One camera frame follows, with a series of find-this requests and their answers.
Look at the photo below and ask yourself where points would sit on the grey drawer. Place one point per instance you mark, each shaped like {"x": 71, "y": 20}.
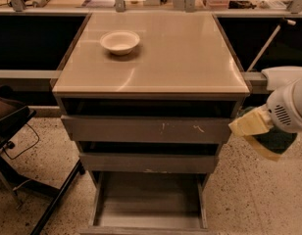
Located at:
{"x": 131, "y": 203}
{"x": 134, "y": 121}
{"x": 149, "y": 157}

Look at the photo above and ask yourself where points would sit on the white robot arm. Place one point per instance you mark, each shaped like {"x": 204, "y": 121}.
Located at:
{"x": 282, "y": 110}

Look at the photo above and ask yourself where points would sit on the white curved plastic cover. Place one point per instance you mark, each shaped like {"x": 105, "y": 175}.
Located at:
{"x": 279, "y": 76}

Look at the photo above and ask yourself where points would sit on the top grey drawer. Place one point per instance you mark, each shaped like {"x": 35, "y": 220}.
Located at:
{"x": 134, "y": 121}

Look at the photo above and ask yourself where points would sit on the white bowl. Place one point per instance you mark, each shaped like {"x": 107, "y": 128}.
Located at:
{"x": 119, "y": 42}

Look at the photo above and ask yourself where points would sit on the bottom grey drawer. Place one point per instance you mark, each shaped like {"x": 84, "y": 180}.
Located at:
{"x": 131, "y": 203}

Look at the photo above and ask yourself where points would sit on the grey drawer cabinet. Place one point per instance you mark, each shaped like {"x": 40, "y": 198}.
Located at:
{"x": 180, "y": 57}

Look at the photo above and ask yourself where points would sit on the middle grey drawer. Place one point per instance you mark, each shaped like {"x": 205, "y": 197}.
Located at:
{"x": 149, "y": 157}

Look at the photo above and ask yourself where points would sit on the green yellow sponge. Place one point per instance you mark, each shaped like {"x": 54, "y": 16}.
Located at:
{"x": 271, "y": 145}

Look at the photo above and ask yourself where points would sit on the white stick with handle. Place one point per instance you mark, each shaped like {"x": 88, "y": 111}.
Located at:
{"x": 283, "y": 22}

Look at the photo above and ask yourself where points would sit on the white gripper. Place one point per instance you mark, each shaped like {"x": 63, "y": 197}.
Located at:
{"x": 282, "y": 110}

